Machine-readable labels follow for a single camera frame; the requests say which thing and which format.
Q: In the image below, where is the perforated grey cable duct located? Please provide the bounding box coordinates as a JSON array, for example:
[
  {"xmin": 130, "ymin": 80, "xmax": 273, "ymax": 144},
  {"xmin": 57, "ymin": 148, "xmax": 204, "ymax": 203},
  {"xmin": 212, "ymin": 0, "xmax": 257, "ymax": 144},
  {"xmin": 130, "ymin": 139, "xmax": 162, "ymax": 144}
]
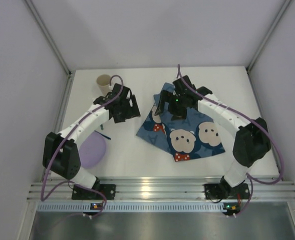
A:
[{"xmin": 37, "ymin": 201, "xmax": 243, "ymax": 213}]

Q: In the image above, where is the blue cartoon bear placemat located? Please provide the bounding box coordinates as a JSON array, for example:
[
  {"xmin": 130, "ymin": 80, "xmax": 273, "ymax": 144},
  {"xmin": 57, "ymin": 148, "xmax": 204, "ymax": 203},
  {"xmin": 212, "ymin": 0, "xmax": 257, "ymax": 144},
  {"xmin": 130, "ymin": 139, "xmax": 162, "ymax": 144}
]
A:
[{"xmin": 136, "ymin": 94, "xmax": 225, "ymax": 162}]

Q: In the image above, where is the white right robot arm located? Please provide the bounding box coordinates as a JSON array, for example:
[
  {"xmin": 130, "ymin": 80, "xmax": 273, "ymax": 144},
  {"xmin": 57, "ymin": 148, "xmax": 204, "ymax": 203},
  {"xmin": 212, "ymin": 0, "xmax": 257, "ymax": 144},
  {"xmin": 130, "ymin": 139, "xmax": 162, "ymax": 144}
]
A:
[{"xmin": 154, "ymin": 75, "xmax": 271, "ymax": 195}]

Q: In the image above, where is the purple plate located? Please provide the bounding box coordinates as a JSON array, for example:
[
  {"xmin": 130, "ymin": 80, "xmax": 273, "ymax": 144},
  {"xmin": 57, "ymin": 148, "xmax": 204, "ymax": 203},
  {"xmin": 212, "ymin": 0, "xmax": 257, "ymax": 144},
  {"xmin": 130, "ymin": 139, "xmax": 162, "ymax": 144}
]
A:
[{"xmin": 79, "ymin": 131, "xmax": 107, "ymax": 169}]

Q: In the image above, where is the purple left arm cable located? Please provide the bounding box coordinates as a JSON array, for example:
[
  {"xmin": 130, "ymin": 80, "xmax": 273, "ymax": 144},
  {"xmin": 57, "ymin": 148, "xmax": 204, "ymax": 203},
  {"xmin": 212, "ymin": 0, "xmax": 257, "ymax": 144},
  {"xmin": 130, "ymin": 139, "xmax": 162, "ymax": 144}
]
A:
[{"xmin": 41, "ymin": 74, "xmax": 124, "ymax": 218}]

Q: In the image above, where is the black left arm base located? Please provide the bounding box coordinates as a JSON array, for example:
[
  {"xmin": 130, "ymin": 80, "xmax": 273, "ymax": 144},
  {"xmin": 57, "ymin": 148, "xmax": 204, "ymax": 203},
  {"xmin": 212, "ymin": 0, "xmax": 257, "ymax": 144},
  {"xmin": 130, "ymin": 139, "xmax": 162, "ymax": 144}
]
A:
[{"xmin": 71, "ymin": 183, "xmax": 117, "ymax": 201}]

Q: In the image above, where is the aluminium front rail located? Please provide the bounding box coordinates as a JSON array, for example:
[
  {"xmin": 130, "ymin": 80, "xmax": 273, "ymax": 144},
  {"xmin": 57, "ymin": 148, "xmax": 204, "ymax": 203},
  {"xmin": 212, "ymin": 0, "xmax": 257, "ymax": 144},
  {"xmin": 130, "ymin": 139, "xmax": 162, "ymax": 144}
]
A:
[{"xmin": 27, "ymin": 176, "xmax": 295, "ymax": 201}]

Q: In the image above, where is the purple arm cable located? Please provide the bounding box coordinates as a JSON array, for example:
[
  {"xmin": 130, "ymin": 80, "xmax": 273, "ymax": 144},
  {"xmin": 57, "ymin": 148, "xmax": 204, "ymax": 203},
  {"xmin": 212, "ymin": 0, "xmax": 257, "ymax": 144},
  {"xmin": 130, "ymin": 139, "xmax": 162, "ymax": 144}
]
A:
[
  {"xmin": 41, "ymin": 74, "xmax": 124, "ymax": 218},
  {"xmin": 176, "ymin": 64, "xmax": 284, "ymax": 218}
]

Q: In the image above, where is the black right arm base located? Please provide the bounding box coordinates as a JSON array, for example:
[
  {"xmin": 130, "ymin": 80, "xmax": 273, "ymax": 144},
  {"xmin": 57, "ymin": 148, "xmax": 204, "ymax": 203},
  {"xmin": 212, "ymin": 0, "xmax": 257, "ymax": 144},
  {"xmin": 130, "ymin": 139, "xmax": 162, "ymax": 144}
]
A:
[{"xmin": 204, "ymin": 183, "xmax": 250, "ymax": 203}]

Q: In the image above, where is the beige cup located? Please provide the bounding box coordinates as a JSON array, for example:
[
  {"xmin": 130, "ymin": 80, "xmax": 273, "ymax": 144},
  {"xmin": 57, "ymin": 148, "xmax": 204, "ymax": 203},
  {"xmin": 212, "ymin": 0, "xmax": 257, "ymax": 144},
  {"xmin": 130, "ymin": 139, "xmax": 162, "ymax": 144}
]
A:
[{"xmin": 96, "ymin": 74, "xmax": 111, "ymax": 96}]

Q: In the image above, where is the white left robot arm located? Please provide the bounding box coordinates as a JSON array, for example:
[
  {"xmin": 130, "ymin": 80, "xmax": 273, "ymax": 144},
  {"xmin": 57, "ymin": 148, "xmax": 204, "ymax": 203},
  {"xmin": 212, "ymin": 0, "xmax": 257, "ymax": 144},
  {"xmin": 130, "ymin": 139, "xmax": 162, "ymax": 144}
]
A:
[{"xmin": 43, "ymin": 83, "xmax": 140, "ymax": 189}]

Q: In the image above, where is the aluminium frame post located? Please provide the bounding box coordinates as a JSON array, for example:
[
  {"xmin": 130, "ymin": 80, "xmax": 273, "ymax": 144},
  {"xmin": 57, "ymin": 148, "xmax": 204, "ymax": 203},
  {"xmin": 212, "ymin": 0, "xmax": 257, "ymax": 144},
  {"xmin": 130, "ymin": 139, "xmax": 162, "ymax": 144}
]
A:
[
  {"xmin": 23, "ymin": 0, "xmax": 72, "ymax": 76},
  {"xmin": 245, "ymin": 0, "xmax": 293, "ymax": 75}
]

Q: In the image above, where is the blue metal spoon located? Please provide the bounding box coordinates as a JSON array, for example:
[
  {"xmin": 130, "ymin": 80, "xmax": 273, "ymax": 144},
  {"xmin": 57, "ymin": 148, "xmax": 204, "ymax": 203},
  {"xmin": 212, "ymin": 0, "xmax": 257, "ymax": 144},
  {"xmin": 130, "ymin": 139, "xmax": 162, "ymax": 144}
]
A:
[{"xmin": 94, "ymin": 130, "xmax": 111, "ymax": 140}]

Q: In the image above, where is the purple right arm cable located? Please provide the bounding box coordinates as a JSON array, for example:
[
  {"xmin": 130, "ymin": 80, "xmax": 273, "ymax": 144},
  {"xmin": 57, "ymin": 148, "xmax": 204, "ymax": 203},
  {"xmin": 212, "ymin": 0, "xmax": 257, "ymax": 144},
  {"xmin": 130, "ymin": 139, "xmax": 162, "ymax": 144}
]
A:
[{"xmin": 176, "ymin": 64, "xmax": 284, "ymax": 218}]

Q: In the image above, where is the left aluminium frame post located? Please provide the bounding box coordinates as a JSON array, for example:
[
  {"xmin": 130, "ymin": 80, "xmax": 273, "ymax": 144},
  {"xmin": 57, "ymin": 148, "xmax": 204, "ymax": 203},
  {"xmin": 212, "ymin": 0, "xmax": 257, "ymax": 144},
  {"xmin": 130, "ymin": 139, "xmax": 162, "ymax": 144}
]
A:
[{"xmin": 23, "ymin": 0, "xmax": 72, "ymax": 76}]

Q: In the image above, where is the right aluminium frame post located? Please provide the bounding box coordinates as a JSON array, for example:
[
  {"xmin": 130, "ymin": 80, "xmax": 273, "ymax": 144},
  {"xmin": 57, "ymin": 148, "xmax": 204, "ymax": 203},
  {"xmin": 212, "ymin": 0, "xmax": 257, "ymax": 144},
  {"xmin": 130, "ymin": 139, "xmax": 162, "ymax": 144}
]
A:
[{"xmin": 245, "ymin": 0, "xmax": 293, "ymax": 75}]

